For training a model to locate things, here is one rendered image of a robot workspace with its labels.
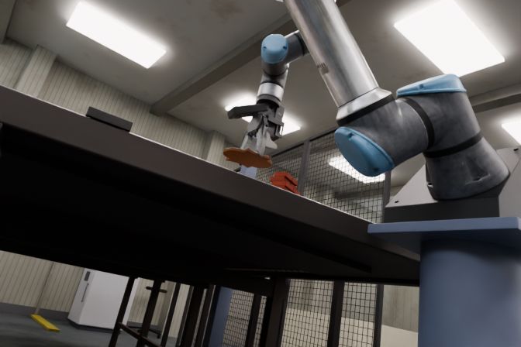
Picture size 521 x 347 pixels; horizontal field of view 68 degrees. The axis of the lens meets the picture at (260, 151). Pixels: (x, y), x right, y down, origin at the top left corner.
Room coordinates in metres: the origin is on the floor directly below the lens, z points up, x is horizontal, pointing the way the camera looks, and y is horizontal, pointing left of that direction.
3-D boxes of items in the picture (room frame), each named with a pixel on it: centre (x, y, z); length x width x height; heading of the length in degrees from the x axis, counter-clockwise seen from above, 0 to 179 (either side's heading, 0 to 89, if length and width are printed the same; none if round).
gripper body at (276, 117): (1.05, 0.00, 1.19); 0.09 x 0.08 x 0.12; 118
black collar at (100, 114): (0.65, 0.28, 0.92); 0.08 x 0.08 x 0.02; 27
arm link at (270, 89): (1.05, 0.01, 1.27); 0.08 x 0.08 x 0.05
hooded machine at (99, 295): (6.17, 1.81, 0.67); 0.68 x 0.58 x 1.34; 125
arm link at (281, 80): (1.04, 0.00, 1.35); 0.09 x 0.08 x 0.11; 173
